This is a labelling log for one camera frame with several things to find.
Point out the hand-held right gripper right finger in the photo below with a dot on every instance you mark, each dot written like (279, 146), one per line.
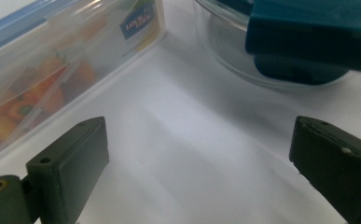
(333, 168)

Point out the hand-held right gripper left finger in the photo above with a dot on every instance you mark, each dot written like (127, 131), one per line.
(75, 161)

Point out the round glass bowl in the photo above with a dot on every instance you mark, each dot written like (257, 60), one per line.
(221, 46)

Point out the orange mini pepper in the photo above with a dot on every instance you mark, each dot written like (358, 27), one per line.
(41, 90)
(83, 76)

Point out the clear plastic food container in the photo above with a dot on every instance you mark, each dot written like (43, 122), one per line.
(113, 53)

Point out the blue-rimmed clear container lid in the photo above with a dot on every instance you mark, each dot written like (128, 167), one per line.
(10, 29)

